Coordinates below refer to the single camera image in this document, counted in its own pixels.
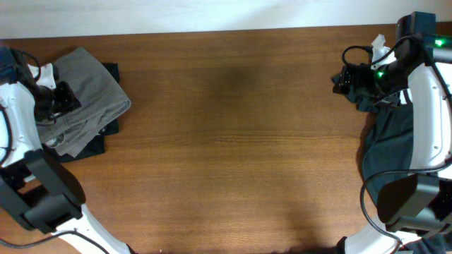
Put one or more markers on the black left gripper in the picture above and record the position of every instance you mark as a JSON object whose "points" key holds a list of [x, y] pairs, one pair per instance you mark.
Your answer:
{"points": [[68, 102]]}

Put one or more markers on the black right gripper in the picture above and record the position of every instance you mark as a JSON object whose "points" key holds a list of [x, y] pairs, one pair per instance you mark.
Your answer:
{"points": [[346, 79]]}

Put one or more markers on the folded black garment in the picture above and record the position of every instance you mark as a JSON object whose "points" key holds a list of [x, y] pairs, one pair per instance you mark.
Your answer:
{"points": [[102, 141]]}

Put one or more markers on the grey cargo shorts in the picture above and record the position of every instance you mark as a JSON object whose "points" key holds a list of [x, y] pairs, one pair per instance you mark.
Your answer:
{"points": [[88, 106]]}

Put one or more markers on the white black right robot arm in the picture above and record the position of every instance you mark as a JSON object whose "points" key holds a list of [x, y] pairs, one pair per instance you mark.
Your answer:
{"points": [[418, 205]]}

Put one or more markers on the dark teal printed t-shirt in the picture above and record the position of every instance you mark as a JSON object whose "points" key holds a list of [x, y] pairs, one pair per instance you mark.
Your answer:
{"points": [[387, 144]]}

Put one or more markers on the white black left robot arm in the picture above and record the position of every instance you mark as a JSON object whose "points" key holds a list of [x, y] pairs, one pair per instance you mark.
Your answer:
{"points": [[37, 191]]}

